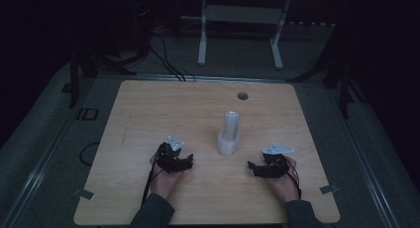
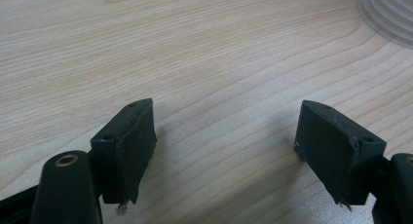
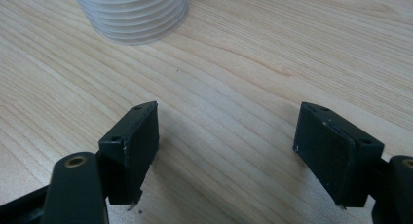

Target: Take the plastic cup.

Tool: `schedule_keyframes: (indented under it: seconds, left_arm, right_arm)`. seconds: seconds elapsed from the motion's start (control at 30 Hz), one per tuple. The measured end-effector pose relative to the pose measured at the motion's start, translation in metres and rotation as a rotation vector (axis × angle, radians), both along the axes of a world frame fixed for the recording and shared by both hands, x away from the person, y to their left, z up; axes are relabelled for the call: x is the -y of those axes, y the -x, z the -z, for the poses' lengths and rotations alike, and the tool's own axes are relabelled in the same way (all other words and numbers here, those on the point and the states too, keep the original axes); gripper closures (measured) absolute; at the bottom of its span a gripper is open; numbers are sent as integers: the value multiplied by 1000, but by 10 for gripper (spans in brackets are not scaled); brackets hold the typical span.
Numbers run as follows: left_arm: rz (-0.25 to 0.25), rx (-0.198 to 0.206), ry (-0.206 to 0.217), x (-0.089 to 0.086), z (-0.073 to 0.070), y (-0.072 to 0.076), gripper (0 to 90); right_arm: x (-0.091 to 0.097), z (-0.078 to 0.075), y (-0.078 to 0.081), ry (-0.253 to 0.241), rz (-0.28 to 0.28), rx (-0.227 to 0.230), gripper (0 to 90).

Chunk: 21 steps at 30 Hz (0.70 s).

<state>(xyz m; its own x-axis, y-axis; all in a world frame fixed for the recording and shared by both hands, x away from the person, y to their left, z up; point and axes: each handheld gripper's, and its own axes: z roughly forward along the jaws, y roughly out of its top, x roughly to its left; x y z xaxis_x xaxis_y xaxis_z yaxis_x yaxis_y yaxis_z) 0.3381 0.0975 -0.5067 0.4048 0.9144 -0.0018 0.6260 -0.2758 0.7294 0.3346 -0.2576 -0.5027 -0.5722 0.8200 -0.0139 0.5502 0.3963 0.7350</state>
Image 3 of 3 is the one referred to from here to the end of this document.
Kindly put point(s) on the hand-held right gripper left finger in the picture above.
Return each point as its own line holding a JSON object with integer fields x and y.
{"x": 130, "y": 152}

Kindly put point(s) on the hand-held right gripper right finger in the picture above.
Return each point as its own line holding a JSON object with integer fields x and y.
{"x": 331, "y": 152}

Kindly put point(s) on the stack of clear plastic cups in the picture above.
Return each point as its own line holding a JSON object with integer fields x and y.
{"x": 133, "y": 16}

